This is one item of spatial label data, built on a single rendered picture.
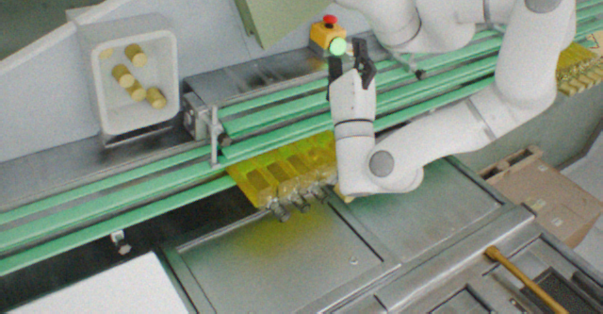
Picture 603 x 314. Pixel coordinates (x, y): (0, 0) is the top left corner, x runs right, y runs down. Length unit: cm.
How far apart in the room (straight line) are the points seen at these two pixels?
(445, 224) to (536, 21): 76
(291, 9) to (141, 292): 72
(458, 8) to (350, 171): 35
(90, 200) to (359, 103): 59
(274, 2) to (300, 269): 62
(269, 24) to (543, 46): 64
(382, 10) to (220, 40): 45
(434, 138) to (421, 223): 62
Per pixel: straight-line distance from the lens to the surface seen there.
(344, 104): 98
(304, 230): 129
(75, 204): 115
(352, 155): 94
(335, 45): 137
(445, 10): 97
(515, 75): 83
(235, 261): 122
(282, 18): 125
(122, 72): 114
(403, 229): 141
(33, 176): 120
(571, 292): 149
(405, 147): 85
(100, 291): 120
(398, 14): 101
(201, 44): 126
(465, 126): 88
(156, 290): 118
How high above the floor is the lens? 173
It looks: 36 degrees down
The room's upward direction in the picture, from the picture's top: 135 degrees clockwise
